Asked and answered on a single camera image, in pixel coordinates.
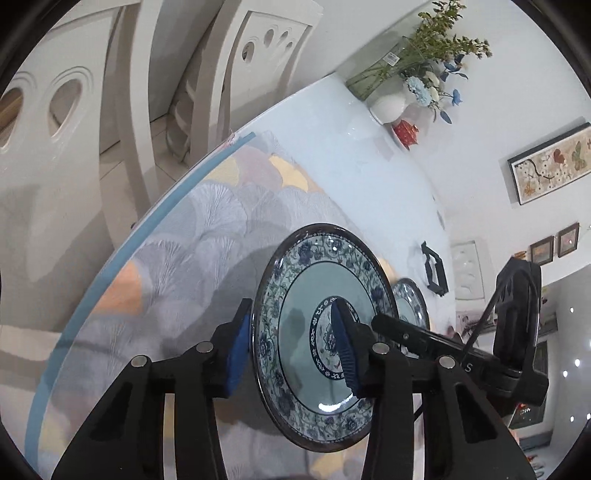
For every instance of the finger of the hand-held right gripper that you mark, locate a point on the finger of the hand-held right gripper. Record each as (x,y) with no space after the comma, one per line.
(406,333)

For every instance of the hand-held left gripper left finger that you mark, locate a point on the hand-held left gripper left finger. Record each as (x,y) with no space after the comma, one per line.
(238,353)

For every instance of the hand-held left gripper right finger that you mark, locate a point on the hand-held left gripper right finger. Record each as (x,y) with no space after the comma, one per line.
(346,350)

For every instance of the small blue floral plate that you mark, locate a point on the small blue floral plate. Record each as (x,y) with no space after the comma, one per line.
(411,300)

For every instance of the large blue floral plate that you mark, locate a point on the large blue floral plate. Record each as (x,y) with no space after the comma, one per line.
(291,295)

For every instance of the white chair with oval cutouts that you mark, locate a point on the white chair with oval cutouts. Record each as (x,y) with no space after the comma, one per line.
(467,270)
(55,138)
(258,50)

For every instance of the black angular holder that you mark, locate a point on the black angular holder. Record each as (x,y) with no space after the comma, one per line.
(434,265)

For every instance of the small framed picture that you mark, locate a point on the small framed picture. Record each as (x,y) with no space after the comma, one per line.
(541,251)
(568,240)

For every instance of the fan patterned tablecloth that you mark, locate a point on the fan patterned tablecloth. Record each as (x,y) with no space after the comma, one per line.
(184,240)

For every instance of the large framed floral picture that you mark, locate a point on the large framed floral picture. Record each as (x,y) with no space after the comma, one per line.
(551,164)

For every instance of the red dish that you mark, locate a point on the red dish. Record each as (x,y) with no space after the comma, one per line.
(407,131)

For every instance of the white vase with blue flowers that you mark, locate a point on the white vase with blue flowers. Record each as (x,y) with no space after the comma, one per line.
(392,104)

